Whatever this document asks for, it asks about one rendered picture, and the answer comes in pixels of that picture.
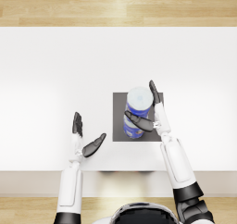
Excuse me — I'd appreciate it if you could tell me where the blue can with silver lid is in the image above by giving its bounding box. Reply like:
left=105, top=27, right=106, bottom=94
left=122, top=113, right=148, bottom=140
left=124, top=85, right=155, bottom=118

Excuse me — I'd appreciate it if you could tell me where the dark grey square mat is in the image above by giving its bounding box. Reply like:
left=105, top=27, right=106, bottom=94
left=112, top=92, right=165, bottom=143

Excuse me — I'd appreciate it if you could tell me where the dark round robot body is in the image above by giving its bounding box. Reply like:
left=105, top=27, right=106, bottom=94
left=92, top=201, right=183, bottom=224

